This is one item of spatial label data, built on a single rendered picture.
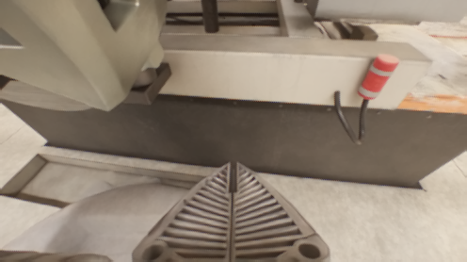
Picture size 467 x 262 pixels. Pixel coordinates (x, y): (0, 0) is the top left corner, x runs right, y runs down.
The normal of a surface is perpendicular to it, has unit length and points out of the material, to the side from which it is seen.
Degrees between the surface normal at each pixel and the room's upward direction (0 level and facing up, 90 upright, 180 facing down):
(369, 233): 0
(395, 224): 0
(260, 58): 90
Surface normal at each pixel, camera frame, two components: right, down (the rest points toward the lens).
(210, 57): -0.14, 0.70
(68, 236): 0.90, -0.02
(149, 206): -0.03, -0.72
